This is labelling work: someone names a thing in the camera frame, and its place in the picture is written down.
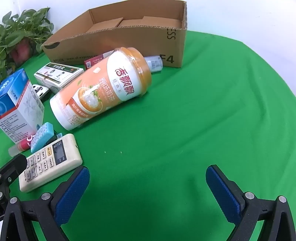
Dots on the red and white tube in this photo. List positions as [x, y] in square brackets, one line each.
[23, 144]

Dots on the white plastic bottle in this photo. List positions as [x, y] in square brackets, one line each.
[57, 157]

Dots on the brown cardboard box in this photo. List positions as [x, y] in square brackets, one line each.
[138, 46]

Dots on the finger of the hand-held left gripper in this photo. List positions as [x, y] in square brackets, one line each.
[13, 166]

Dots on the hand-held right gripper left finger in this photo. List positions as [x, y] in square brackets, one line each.
[71, 194]

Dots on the black and blue small object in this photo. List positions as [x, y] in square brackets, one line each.
[54, 138]

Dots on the green and white medicine box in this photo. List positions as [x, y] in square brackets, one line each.
[57, 74]

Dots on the small white bottle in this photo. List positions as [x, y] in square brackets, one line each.
[153, 63]

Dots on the dark red small box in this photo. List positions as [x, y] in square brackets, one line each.
[94, 61]

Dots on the black and white small gadget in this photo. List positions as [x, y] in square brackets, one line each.
[40, 90]

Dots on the green potted plant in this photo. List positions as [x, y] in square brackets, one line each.
[20, 30]

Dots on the small teal tube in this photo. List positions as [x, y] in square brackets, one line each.
[41, 136]

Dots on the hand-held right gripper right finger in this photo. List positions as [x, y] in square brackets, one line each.
[222, 192]

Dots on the green tablecloth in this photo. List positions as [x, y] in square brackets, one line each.
[185, 115]

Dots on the orange snack packet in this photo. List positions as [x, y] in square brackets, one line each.
[104, 88]

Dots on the blue and white medicine box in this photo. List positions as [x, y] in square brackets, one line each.
[16, 104]

